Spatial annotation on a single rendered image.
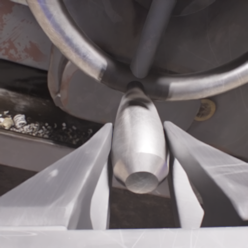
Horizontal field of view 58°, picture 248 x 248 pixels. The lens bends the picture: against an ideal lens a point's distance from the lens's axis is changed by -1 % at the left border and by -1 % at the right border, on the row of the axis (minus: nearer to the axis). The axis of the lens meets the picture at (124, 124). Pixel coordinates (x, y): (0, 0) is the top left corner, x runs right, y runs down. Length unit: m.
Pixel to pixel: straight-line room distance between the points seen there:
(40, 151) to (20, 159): 0.03
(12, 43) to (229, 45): 0.35
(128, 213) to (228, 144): 0.57
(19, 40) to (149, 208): 0.68
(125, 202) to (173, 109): 0.63
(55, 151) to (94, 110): 0.09
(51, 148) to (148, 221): 0.59
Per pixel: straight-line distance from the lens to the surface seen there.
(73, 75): 0.24
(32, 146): 0.32
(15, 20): 0.44
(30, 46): 0.45
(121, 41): 0.24
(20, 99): 0.49
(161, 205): 0.90
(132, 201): 0.87
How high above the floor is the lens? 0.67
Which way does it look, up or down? 34 degrees down
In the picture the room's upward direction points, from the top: 20 degrees clockwise
